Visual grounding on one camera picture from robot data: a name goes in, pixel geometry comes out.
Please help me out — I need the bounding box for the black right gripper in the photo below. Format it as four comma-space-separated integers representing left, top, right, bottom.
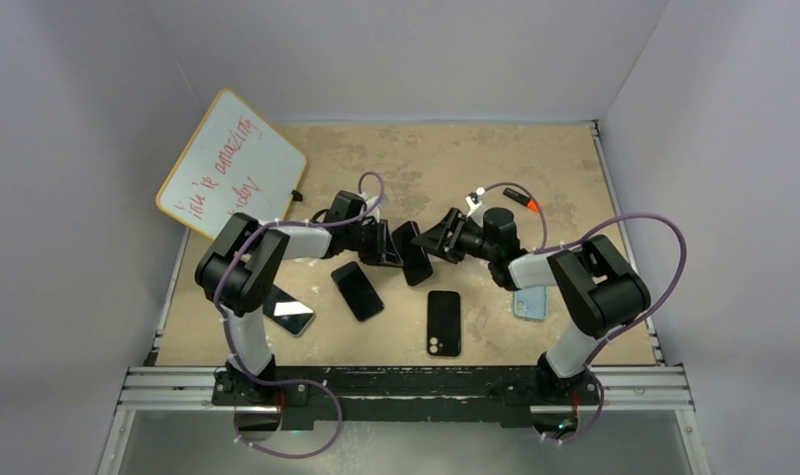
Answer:
412, 209, 496, 265

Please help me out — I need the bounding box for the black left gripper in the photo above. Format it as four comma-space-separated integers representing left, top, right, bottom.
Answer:
345, 220, 402, 268

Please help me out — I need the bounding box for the black phone case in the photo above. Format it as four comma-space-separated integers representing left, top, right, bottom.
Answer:
426, 291, 461, 357
391, 221, 434, 287

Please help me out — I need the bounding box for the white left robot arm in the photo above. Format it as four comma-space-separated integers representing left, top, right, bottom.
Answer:
195, 191, 403, 405

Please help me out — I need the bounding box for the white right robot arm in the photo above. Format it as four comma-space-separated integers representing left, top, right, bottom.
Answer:
412, 207, 651, 403

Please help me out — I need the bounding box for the black phone centre left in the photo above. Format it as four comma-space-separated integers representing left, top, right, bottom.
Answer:
331, 262, 384, 322

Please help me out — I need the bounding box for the light blue phone case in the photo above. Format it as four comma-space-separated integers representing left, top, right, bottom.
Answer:
512, 286, 549, 322

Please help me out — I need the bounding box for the phone with bright reflection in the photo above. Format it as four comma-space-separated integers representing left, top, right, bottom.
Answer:
261, 286, 316, 337

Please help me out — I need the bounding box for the black marker orange cap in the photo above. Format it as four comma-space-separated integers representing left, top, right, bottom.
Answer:
503, 187, 541, 214

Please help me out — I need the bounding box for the white whiteboard with red writing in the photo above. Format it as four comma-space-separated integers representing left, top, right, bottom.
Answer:
155, 88, 307, 238

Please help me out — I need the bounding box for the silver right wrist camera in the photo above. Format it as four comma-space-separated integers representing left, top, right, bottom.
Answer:
465, 189, 484, 215

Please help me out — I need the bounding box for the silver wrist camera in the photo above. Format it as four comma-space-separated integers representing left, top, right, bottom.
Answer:
465, 189, 484, 215
360, 192, 388, 213

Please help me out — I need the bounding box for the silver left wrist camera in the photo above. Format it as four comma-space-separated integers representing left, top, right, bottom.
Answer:
360, 192, 388, 213

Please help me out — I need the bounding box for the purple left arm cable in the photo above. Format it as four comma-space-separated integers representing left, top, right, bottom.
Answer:
213, 171, 386, 460

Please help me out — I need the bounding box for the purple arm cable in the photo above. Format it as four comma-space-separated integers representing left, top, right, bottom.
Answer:
213, 171, 386, 460
468, 181, 690, 447

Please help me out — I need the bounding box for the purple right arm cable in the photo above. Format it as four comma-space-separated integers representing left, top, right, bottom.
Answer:
468, 181, 690, 447

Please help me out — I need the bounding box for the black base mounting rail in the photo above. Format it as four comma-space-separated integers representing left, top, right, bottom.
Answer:
212, 365, 599, 431

